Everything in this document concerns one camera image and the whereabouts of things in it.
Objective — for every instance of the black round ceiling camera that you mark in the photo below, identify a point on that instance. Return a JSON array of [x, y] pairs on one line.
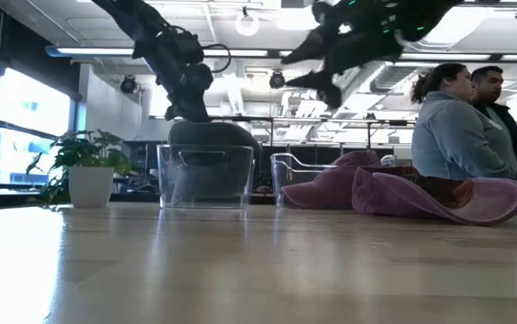
[[277, 80], [128, 84]]

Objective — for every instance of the black monitor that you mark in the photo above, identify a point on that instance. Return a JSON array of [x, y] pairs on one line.
[[143, 157]]

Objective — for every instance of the dark teal denim hat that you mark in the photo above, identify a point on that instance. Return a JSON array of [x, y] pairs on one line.
[[213, 132]]

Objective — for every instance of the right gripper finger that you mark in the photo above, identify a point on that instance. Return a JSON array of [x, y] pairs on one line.
[[314, 45], [326, 83]]

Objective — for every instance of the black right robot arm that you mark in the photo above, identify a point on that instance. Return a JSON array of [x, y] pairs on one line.
[[420, 18]]

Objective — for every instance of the silver ventilation duct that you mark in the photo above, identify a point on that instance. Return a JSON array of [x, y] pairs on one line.
[[389, 76]]

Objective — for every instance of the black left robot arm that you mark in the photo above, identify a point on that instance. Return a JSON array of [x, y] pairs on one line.
[[128, 18]]

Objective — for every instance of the long ceiling light strip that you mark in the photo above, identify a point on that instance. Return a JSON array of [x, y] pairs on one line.
[[96, 51]]

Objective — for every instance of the green plant in white pot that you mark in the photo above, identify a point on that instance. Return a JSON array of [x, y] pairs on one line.
[[91, 186]]

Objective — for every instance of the clear plastic bin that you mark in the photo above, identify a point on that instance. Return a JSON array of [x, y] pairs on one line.
[[164, 180], [285, 171]]

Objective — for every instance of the person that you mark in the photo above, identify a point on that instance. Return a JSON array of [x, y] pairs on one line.
[[456, 139], [488, 85]]

